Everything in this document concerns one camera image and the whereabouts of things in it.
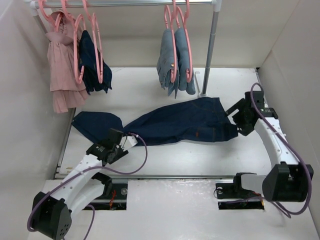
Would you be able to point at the pink hanger with dress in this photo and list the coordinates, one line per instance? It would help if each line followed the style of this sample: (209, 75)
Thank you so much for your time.
(55, 19)

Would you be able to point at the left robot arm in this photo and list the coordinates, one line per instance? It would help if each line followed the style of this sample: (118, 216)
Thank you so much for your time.
(53, 212)

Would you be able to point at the light blue jeans left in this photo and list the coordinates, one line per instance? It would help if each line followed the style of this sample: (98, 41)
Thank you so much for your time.
(164, 65)

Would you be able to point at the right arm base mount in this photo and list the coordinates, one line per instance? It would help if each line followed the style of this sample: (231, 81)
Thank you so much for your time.
(231, 196)

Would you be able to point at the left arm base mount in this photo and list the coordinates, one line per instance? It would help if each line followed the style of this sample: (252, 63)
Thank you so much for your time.
(114, 197)

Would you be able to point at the dark blue denim trousers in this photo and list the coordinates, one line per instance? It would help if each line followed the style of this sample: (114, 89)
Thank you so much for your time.
(200, 120)

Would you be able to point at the pink hanger right light jeans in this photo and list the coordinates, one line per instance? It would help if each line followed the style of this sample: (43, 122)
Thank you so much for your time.
(181, 21)

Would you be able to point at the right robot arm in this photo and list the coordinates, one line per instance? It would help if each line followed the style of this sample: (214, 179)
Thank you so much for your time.
(288, 179)

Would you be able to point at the pink pleated dress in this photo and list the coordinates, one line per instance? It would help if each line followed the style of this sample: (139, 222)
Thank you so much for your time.
(66, 93)

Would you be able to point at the light blue jeans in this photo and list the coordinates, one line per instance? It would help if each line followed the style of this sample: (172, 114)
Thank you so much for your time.
(164, 65)
(183, 62)

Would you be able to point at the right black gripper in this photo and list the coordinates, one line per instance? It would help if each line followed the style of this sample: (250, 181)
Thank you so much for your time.
(244, 129)

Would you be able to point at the pink hanger left light jeans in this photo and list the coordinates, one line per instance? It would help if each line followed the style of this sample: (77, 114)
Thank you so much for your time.
(169, 17)

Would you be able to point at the dark denim garment on hanger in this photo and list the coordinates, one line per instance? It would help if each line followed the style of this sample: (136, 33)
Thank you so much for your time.
(87, 59)

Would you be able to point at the light blue jeans right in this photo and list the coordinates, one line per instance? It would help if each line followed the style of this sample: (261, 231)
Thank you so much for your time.
(183, 62)

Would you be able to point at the white clothes rack frame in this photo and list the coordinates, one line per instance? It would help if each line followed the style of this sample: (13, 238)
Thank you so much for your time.
(35, 5)

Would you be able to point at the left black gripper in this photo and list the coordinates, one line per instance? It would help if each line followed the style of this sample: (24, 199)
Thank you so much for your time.
(120, 152)

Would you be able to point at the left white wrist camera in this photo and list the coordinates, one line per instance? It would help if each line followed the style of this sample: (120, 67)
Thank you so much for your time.
(128, 142)

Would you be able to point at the pink hanger light jeans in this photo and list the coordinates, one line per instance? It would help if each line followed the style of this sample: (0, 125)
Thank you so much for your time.
(169, 17)
(181, 21)

